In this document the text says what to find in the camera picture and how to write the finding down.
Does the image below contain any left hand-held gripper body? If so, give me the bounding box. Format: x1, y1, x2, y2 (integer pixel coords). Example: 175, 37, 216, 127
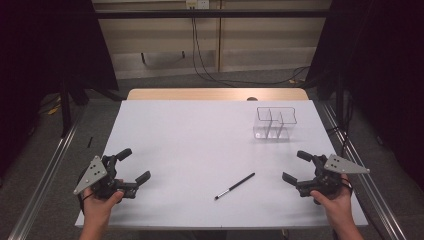
73, 154, 140, 201

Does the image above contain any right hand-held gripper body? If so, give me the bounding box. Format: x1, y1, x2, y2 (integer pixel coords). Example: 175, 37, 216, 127
295, 153, 371, 198

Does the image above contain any clear acrylic organizer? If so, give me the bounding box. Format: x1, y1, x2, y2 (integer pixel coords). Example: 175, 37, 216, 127
252, 106, 299, 141

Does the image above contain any black pen with silver tip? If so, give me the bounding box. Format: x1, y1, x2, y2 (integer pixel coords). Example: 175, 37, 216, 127
214, 172, 257, 202

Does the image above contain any person's left hand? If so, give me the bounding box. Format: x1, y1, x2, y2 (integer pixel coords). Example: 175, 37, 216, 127
81, 179, 125, 224

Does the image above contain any person's right hand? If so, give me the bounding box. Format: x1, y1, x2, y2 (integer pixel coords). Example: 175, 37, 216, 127
309, 173, 354, 225

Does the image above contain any white table sheet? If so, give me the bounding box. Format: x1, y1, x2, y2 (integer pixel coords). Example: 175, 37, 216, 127
74, 99, 369, 231

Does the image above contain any black metal stand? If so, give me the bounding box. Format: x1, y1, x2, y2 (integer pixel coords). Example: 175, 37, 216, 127
59, 78, 74, 138

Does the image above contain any wooden table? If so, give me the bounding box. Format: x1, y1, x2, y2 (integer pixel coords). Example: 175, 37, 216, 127
126, 87, 310, 102

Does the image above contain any black curtain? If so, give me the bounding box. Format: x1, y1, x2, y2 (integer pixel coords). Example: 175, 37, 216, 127
304, 0, 424, 193
0, 0, 120, 181

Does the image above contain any black horizontal beam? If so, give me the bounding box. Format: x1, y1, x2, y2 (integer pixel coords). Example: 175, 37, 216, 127
94, 8, 332, 20

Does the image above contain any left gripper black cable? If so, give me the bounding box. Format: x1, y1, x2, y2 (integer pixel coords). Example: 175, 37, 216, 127
76, 168, 95, 215

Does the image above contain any aluminium floor rail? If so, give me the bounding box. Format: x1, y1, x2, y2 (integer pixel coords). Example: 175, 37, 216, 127
320, 100, 408, 240
7, 102, 88, 240

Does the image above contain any yellow floor cable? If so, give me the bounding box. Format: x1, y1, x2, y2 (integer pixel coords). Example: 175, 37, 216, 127
39, 94, 63, 116

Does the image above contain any black wall cable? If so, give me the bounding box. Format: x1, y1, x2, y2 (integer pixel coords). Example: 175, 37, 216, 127
190, 7, 312, 87

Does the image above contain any white wall socket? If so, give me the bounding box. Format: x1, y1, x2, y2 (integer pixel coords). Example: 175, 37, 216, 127
185, 0, 211, 10

